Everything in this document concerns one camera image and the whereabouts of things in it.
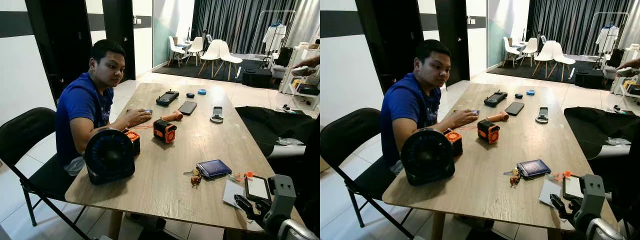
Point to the white chair wooden legs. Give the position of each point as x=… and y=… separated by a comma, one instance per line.
x=562, y=56
x=176, y=50
x=510, y=50
x=529, y=47
x=212, y=50
x=545, y=51
x=195, y=46
x=227, y=55

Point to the keys with brown charm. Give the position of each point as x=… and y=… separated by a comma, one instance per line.
x=514, y=179
x=195, y=179

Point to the white paper sheet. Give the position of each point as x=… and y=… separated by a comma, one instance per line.
x=232, y=192
x=549, y=192

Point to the white hanging shirt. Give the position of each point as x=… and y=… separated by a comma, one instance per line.
x=274, y=37
x=607, y=39

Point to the orange black cube device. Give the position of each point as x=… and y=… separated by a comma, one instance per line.
x=454, y=142
x=134, y=140
x=488, y=132
x=164, y=132

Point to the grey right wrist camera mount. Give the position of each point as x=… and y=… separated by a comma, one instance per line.
x=592, y=200
x=282, y=200

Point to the black rug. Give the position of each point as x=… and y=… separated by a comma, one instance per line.
x=190, y=70
x=525, y=72

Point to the black tablet white screen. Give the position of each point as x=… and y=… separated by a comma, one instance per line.
x=257, y=187
x=573, y=187

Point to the black handheld controller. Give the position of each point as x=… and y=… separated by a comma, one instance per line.
x=166, y=98
x=495, y=98

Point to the white shelf unit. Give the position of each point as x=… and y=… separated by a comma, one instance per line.
x=635, y=50
x=286, y=70

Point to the small white wall switch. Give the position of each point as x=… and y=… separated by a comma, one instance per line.
x=136, y=20
x=470, y=20

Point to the black box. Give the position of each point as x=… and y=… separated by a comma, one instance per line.
x=589, y=80
x=256, y=78

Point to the man in blue shirt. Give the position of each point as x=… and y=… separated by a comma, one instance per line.
x=405, y=105
x=80, y=105

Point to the black bag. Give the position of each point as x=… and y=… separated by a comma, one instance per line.
x=616, y=57
x=284, y=57

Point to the dark grey curtain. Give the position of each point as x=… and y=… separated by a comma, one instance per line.
x=230, y=20
x=560, y=20

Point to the black fabric cover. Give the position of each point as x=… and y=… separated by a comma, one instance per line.
x=270, y=122
x=595, y=125

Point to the black round fan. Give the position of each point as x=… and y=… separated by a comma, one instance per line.
x=427, y=157
x=110, y=157

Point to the small blue round object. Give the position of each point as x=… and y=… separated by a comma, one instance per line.
x=201, y=91
x=530, y=92

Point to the white clothes rack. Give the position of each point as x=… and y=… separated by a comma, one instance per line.
x=612, y=13
x=280, y=11

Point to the black folding chair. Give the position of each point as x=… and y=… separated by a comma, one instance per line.
x=27, y=125
x=350, y=127

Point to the dark blue wallet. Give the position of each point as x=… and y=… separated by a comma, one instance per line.
x=534, y=168
x=214, y=168

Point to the black smartphone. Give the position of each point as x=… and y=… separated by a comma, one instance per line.
x=187, y=108
x=514, y=108

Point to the clear plastic bag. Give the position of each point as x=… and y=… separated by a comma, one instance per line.
x=617, y=141
x=290, y=141

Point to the black door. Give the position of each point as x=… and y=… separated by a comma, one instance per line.
x=60, y=45
x=395, y=40
x=452, y=35
x=119, y=35

